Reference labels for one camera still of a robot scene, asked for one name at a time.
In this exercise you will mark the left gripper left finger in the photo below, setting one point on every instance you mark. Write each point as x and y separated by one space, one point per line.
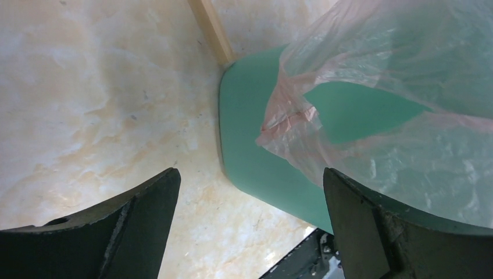
121 237

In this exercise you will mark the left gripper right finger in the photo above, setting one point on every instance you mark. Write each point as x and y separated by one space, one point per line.
380 237

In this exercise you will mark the pink plastic trash bag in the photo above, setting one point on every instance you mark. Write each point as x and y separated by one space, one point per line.
397 95

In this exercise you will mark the green plastic trash bin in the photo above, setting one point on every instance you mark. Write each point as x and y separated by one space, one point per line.
250 134

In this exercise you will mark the wooden clothes rack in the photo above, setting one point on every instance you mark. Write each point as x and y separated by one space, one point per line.
210 24

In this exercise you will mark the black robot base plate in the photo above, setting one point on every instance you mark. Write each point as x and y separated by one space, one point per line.
314 257

